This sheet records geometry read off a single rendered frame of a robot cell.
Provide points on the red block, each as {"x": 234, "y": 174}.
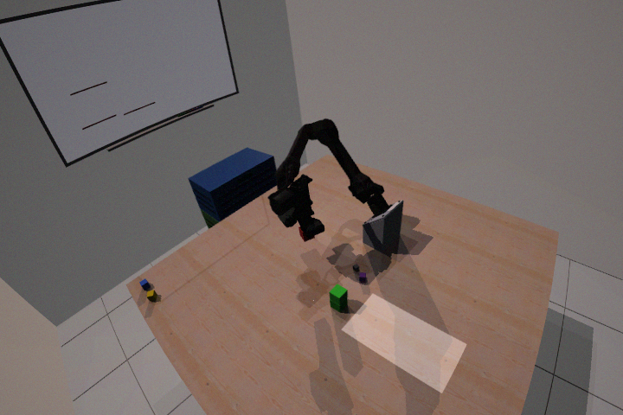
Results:
{"x": 303, "y": 236}

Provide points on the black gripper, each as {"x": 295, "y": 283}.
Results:
{"x": 310, "y": 226}

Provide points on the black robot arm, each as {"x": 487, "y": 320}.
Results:
{"x": 283, "y": 201}

